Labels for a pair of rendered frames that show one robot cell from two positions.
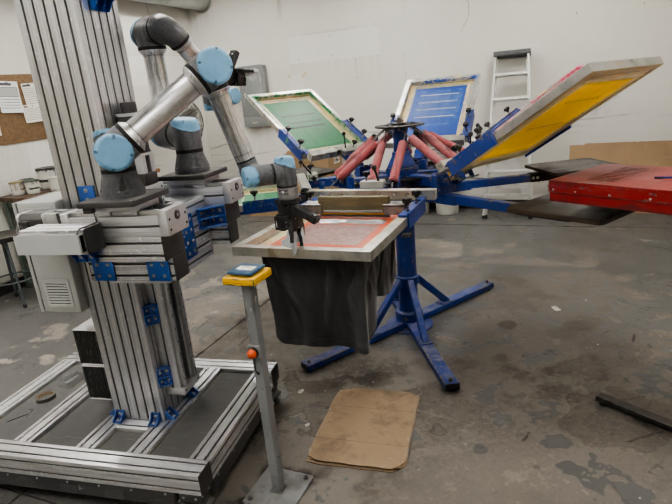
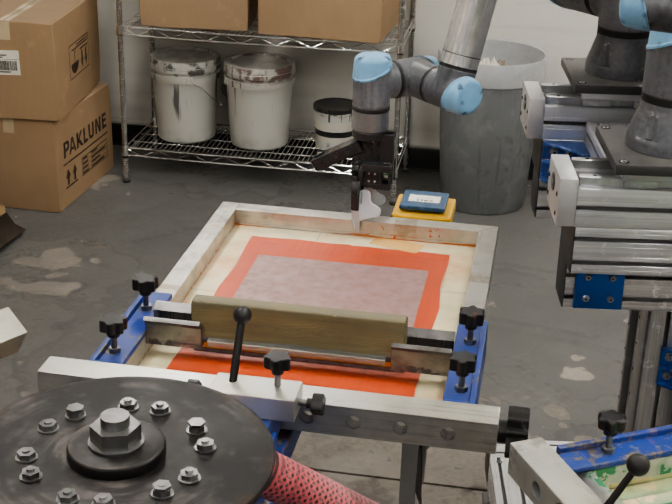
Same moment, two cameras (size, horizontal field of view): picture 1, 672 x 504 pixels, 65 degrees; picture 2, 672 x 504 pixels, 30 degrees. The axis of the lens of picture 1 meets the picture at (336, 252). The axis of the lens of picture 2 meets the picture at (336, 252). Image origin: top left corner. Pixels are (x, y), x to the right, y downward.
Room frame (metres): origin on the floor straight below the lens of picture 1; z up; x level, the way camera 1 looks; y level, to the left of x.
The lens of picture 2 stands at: (4.24, -0.50, 1.96)
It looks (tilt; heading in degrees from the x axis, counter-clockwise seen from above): 23 degrees down; 166
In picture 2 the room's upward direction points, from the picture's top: 2 degrees clockwise
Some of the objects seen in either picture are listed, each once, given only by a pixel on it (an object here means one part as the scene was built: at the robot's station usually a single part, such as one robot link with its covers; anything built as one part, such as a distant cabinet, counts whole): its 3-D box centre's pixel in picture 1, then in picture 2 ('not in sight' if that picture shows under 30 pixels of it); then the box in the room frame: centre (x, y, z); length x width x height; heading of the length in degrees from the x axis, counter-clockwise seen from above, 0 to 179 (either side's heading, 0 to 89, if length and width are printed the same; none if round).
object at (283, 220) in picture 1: (288, 214); (372, 158); (1.92, 0.16, 1.12); 0.09 x 0.08 x 0.12; 66
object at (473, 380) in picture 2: not in sight; (464, 380); (2.59, 0.14, 0.98); 0.30 x 0.05 x 0.07; 156
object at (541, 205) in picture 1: (493, 202); not in sight; (2.67, -0.84, 0.91); 1.34 x 0.40 x 0.08; 36
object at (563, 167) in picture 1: (506, 178); not in sight; (3.29, -1.11, 0.91); 1.34 x 0.40 x 0.08; 96
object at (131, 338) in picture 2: (412, 212); (131, 343); (2.36, -0.37, 0.98); 0.30 x 0.05 x 0.07; 156
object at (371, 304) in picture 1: (381, 282); not in sight; (2.12, -0.18, 0.74); 0.46 x 0.04 x 0.42; 156
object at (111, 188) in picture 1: (120, 181); (623, 49); (1.85, 0.73, 1.31); 0.15 x 0.15 x 0.10
